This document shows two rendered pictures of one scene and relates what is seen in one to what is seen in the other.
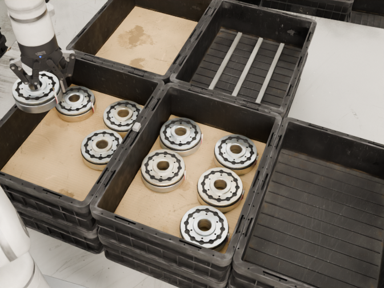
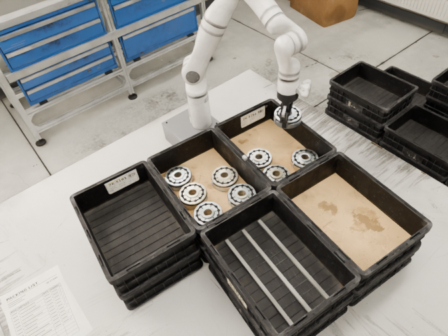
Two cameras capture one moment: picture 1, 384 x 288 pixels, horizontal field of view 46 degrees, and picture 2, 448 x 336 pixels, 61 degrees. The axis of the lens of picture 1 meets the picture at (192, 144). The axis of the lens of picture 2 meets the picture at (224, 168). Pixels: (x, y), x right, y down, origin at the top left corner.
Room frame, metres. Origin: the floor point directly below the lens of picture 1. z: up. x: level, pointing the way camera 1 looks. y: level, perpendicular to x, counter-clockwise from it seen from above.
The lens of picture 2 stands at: (1.24, -0.63, 1.93)
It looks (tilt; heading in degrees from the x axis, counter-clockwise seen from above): 47 degrees down; 132
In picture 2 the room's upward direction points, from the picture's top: 7 degrees counter-clockwise
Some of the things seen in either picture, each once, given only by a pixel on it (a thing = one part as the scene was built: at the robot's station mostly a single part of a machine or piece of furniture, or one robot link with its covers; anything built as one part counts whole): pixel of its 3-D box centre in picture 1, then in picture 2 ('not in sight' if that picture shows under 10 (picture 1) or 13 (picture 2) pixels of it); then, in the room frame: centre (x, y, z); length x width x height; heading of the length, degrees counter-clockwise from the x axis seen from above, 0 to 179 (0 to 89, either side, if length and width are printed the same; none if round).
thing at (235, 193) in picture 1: (220, 186); (193, 193); (0.56, -0.07, 0.86); 0.10 x 0.10 x 0.01
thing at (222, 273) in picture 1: (192, 175); (207, 183); (0.59, 0.00, 0.87); 0.40 x 0.30 x 0.11; 160
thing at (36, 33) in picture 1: (30, 15); (293, 82); (0.74, 0.32, 1.17); 0.11 x 0.09 x 0.06; 19
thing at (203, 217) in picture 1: (204, 225); (177, 175); (0.46, -0.03, 0.86); 0.05 x 0.05 x 0.01
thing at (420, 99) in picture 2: not in sight; (399, 99); (0.85, 1.66, 0.26); 0.40 x 0.30 x 0.23; 166
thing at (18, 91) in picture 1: (36, 87); (287, 113); (0.71, 0.35, 1.00); 0.10 x 0.10 x 0.01
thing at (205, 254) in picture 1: (193, 161); (206, 175); (0.59, 0.00, 0.92); 0.40 x 0.30 x 0.02; 160
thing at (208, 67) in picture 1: (245, 66); (275, 264); (0.96, -0.14, 0.87); 0.40 x 0.30 x 0.11; 160
